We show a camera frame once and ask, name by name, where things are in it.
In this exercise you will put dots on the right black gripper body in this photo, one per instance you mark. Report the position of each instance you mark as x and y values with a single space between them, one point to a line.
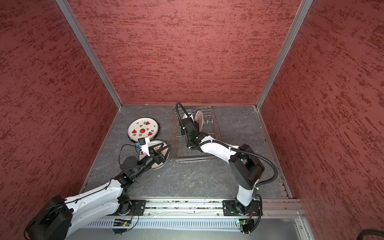
189 138

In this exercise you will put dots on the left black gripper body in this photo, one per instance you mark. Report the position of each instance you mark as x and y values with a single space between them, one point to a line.
158 159

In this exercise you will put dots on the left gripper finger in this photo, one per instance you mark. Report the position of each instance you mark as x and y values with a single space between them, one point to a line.
156 145
165 152

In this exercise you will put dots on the sunburst green rim plate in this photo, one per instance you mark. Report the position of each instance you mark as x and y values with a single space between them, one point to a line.
199 119

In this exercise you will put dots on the watermelon pattern plate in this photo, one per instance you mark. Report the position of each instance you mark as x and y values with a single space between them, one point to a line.
143 129

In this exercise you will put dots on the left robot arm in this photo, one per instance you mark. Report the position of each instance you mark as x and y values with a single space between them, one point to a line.
60 217

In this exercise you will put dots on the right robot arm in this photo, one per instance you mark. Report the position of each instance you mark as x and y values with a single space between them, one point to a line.
244 163

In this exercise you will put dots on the left corner aluminium profile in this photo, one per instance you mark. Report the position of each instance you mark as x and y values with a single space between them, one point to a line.
81 36

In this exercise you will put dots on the corner aluminium profile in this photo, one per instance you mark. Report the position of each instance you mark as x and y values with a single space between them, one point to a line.
81 36
291 35

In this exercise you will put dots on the right corner aluminium profile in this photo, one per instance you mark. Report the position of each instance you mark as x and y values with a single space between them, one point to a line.
291 35

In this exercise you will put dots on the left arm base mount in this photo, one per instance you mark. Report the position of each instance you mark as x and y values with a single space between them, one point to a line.
130 207

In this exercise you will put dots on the white slotted cable duct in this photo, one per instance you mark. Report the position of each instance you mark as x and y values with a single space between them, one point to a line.
228 225

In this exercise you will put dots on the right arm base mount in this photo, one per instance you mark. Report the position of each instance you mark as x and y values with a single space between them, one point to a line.
234 208

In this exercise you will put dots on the aluminium front rail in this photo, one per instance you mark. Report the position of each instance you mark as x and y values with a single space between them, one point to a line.
167 208

